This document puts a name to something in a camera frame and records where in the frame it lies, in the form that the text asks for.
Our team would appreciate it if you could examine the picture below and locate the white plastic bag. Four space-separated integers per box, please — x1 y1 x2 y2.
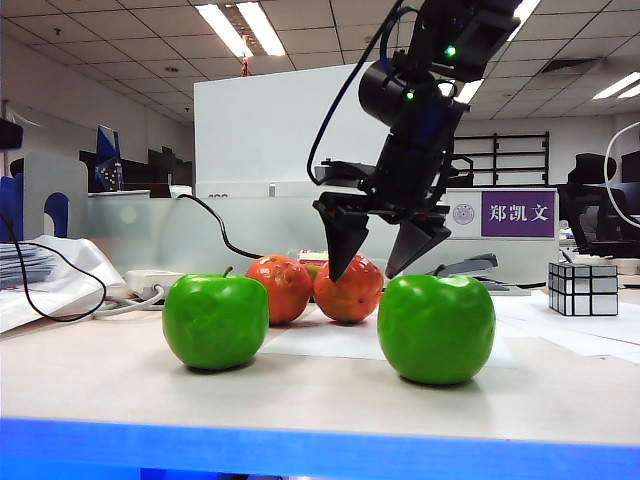
0 235 130 335

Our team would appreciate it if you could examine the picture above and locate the blue glass trophy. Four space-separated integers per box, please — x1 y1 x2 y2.
94 126 125 194

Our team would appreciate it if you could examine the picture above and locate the artificial orange fruit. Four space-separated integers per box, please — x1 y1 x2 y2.
245 254 314 325
312 253 385 324

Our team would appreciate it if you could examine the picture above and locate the black shelf rack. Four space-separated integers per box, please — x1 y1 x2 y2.
452 132 550 190

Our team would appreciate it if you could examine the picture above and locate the dark cabinet row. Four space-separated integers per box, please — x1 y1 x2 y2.
78 146 194 194

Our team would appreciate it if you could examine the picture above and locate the blue file holder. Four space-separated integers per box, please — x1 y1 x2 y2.
0 175 25 245

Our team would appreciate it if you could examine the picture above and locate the purple white name sign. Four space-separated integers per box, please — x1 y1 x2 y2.
444 189 558 242

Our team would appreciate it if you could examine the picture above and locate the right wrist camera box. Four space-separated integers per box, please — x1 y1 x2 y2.
314 158 379 189

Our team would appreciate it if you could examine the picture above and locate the white board panel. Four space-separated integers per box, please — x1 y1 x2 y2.
193 58 415 200

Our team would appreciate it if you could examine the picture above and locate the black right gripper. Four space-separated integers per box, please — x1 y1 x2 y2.
312 136 452 283

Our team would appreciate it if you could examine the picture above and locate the white looped cable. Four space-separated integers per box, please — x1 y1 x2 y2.
602 121 640 226

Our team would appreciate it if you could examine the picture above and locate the white paper sheet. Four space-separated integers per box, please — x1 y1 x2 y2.
492 289 640 362

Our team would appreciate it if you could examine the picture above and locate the silver mirror cube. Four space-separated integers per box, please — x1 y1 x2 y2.
547 261 620 318

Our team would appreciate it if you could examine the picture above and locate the white adapter cable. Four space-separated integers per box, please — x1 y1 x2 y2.
92 285 166 321

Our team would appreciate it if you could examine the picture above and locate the frosted glass desk partition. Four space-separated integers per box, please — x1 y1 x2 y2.
87 192 559 289

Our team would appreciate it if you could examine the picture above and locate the thick black cable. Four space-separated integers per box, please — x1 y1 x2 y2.
175 194 266 262

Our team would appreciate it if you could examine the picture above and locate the green plastic apple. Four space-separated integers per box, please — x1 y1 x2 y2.
161 266 270 372
376 265 497 386

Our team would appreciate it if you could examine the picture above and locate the grey stapler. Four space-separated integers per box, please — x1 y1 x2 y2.
433 253 532 298

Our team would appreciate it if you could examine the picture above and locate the white power strip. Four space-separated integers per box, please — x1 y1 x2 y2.
124 270 186 303

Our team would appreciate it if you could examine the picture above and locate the fluorescent ceiling light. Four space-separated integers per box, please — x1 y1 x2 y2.
437 79 485 106
507 0 543 41
195 3 287 59
591 73 640 102

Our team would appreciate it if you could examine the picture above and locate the black mesh office chair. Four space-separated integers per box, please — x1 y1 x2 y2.
555 154 640 260

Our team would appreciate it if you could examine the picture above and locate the thin black cable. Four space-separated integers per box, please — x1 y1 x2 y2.
0 214 108 324

